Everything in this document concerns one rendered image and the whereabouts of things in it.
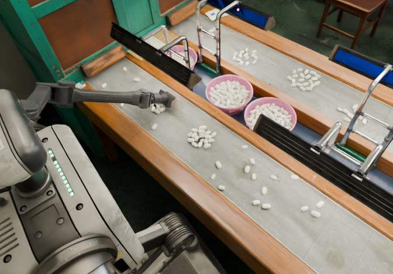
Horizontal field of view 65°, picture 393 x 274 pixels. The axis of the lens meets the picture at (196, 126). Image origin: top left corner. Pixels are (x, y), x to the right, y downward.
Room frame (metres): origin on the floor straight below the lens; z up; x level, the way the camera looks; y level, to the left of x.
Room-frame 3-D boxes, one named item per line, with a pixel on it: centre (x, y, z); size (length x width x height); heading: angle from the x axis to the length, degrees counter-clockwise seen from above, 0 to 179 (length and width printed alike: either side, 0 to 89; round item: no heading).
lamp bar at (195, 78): (1.26, 0.19, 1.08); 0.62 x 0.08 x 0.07; 41
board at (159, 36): (1.73, 0.23, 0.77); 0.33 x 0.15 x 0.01; 131
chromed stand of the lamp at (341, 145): (0.83, -0.81, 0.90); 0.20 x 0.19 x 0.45; 41
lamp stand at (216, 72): (1.57, -0.18, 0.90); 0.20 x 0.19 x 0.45; 41
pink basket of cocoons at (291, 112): (1.02, -0.39, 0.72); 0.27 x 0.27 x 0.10
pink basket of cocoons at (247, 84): (1.23, -0.20, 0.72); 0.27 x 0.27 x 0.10
